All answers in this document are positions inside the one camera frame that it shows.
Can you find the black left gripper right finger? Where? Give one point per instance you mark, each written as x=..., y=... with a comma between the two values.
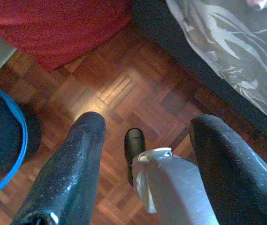
x=236, y=182

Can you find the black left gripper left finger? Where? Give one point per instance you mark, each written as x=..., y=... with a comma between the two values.
x=72, y=175

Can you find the black bin with blue rim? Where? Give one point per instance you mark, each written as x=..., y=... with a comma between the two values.
x=4, y=131

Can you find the pink cartoon-print quilt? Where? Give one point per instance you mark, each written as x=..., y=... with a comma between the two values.
x=257, y=3

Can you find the silver left robot leg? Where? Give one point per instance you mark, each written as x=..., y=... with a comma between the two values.
x=170, y=187

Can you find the black left robot foot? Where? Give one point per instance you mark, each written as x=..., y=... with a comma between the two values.
x=134, y=145

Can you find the grey leaf-print bed sheet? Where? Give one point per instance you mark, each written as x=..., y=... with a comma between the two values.
x=241, y=47

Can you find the dark bed frame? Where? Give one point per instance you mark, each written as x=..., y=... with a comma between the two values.
x=194, y=70

